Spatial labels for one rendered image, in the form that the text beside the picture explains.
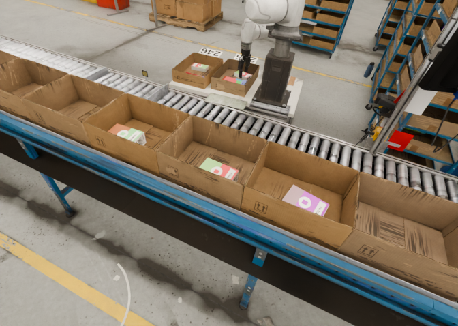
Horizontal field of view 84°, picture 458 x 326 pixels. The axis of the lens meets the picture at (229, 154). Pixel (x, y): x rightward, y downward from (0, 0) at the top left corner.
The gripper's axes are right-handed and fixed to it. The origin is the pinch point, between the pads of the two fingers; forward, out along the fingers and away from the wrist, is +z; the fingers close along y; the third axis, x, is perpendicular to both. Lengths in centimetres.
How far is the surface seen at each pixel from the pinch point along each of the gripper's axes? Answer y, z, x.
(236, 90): 25.5, 0.4, 13.4
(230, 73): 3.1, 3.9, -10.8
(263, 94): 16.3, 0.0, 31.4
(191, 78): 40.4, -1.8, -19.4
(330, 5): -286, 1, -46
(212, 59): 4.3, -2.3, -31.1
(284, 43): 10, -37, 37
